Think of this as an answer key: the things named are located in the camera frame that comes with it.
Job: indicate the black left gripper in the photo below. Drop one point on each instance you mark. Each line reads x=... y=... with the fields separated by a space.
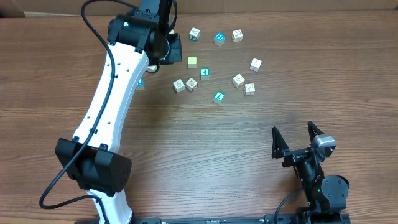
x=175 y=55

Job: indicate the plain X wooden block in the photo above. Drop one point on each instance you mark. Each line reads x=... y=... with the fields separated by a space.
x=238 y=80

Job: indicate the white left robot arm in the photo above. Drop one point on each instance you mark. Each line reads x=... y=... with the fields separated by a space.
x=141 y=38

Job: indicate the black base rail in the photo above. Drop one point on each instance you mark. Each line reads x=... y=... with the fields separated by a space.
x=267 y=219

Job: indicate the dark side wooden block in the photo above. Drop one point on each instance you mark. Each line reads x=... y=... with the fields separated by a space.
x=255 y=65

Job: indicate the blue X wooden block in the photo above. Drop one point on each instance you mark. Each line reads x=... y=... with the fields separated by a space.
x=140 y=84

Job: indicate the blue top wooden block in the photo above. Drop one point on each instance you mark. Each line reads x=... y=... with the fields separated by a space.
x=219 y=39

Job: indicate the cardboard back panel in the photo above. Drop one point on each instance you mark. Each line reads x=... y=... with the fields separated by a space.
x=22 y=8

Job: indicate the yellow top wooden block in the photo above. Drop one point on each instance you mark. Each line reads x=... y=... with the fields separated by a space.
x=192 y=62

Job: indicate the green J wooden block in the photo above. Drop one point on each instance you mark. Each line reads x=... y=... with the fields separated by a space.
x=194 y=34

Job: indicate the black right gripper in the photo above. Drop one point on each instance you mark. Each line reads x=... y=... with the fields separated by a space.
x=294 y=156

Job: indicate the green 4 wooden block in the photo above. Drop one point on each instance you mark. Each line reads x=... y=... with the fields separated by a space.
x=205 y=74

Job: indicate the red D wooden block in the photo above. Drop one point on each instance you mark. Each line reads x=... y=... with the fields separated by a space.
x=179 y=85

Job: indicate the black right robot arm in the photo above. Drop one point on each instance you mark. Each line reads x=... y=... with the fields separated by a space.
x=326 y=195

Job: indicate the green L wooden block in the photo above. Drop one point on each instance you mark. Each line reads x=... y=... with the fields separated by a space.
x=218 y=97

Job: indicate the red E wooden block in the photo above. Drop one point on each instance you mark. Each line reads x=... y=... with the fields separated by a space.
x=249 y=89

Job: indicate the number 2 wooden block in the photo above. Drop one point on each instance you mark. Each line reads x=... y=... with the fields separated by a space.
x=191 y=84

